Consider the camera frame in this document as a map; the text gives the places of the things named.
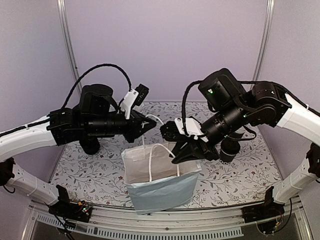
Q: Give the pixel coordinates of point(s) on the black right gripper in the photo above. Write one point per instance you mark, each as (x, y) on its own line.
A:
(200, 151)

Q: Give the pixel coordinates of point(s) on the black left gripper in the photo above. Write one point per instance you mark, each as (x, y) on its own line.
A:
(135, 128)

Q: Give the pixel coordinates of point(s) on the black and white paper cup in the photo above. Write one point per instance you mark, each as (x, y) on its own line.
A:
(228, 150)

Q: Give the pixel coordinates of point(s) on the light blue paper bag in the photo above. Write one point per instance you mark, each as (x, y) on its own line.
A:
(153, 182)

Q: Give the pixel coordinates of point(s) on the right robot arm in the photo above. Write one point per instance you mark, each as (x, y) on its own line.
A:
(267, 103)

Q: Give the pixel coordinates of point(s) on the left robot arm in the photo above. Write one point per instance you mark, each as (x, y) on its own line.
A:
(96, 116)

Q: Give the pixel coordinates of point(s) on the stack of black lids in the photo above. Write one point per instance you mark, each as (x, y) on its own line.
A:
(90, 146)

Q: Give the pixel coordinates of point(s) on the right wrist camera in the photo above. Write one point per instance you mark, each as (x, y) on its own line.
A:
(177, 131)

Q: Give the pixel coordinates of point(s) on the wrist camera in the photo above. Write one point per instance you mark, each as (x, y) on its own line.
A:
(134, 97)
(177, 131)

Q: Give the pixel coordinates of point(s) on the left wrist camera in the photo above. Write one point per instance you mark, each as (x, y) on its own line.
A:
(134, 97)

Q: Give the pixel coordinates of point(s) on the aluminium table front rail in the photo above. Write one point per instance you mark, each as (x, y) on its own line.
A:
(218, 223)

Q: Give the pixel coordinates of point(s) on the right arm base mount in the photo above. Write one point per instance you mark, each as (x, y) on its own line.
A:
(262, 211)

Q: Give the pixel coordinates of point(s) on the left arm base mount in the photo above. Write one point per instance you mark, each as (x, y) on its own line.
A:
(80, 211)

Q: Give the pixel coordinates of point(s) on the aluminium frame post left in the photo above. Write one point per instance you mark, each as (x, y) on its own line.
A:
(62, 12)

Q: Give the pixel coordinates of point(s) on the aluminium frame post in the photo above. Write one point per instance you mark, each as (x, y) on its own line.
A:
(62, 12)
(270, 5)

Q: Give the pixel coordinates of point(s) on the aluminium frame post right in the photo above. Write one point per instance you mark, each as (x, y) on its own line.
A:
(270, 5)

